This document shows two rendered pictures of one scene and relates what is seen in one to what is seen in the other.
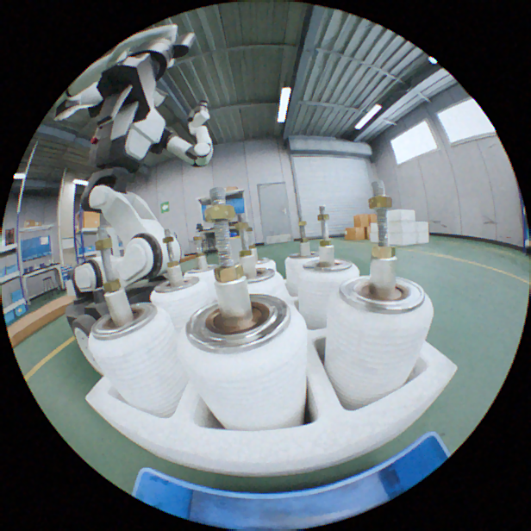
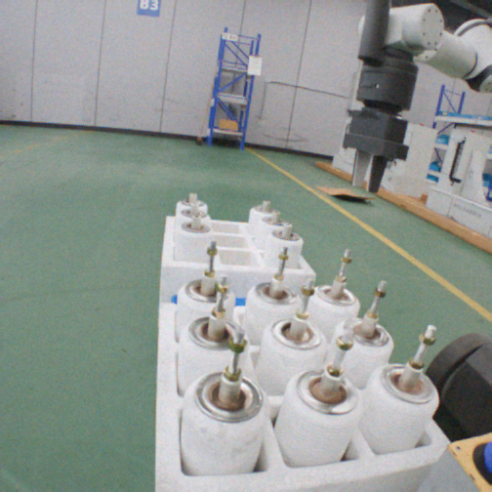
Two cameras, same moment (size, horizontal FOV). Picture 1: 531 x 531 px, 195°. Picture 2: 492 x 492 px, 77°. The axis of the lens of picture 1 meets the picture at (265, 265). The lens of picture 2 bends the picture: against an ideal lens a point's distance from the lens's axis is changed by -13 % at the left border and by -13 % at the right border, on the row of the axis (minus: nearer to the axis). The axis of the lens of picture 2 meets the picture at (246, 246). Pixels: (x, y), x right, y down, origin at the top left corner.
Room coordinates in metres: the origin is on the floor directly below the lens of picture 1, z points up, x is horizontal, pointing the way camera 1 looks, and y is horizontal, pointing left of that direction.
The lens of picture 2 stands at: (0.60, -0.17, 0.53)
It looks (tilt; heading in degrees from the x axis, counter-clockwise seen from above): 20 degrees down; 166
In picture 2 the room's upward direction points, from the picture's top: 9 degrees clockwise
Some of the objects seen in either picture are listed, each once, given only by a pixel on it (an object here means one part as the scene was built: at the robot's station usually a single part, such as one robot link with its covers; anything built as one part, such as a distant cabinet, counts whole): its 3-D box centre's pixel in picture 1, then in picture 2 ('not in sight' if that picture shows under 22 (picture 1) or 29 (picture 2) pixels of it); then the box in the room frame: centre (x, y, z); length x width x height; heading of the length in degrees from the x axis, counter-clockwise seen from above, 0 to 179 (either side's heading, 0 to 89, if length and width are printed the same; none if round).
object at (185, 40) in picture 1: (161, 52); (393, 42); (0.11, 0.13, 0.69); 0.11 x 0.11 x 0.11; 20
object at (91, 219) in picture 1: (88, 221); not in sight; (2.76, 4.87, 1.70); 0.72 x 0.58 x 0.50; 3
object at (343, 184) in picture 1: (339, 194); not in sight; (5.12, -2.93, 1.55); 3.20 x 0.12 x 3.10; 89
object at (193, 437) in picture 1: (264, 359); (275, 410); (0.22, 0.03, 0.09); 0.39 x 0.39 x 0.18; 0
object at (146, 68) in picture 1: (134, 76); (381, 116); (0.10, 0.14, 0.57); 0.13 x 0.10 x 0.12; 16
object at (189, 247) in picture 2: not in sight; (191, 261); (-0.22, -0.10, 0.16); 0.10 x 0.10 x 0.18
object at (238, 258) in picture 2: not in sight; (227, 268); (-0.34, 0.02, 0.09); 0.39 x 0.39 x 0.18; 0
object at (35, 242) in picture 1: (38, 262); not in sight; (1.01, 5.63, 0.94); 1.40 x 0.70 x 1.88; 179
